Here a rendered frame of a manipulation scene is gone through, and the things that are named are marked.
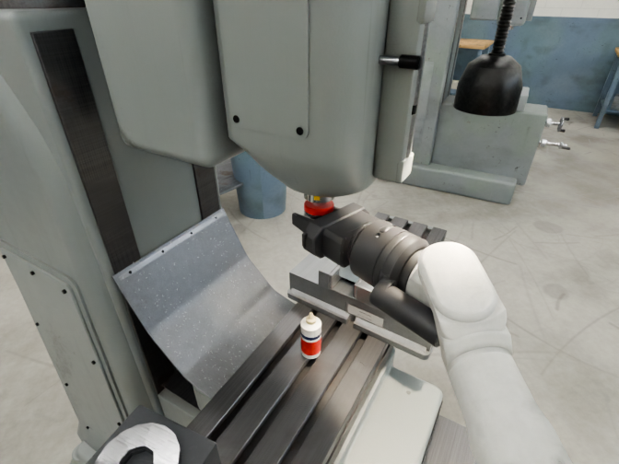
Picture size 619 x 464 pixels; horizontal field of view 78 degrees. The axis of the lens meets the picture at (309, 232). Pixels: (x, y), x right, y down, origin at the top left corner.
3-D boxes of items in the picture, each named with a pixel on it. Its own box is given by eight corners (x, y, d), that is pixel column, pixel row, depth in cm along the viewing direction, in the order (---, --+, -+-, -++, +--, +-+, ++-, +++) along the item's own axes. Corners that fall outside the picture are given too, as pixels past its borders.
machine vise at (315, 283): (449, 317, 87) (459, 279, 81) (426, 362, 76) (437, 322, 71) (318, 264, 103) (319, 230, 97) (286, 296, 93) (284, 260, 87)
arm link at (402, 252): (412, 217, 50) (496, 255, 43) (414, 271, 57) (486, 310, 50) (354, 270, 46) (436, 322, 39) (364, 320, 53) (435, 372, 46)
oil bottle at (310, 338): (324, 349, 79) (325, 309, 73) (314, 363, 76) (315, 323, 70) (307, 341, 81) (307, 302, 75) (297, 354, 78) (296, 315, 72)
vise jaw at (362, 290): (401, 277, 88) (402, 263, 86) (378, 309, 79) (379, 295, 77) (377, 268, 91) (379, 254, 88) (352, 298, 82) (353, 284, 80)
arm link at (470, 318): (466, 233, 45) (522, 332, 35) (461, 282, 51) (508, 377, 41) (411, 245, 45) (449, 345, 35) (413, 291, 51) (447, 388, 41)
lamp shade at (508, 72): (523, 117, 44) (542, 58, 40) (459, 114, 45) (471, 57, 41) (506, 101, 50) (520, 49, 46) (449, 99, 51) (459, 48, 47)
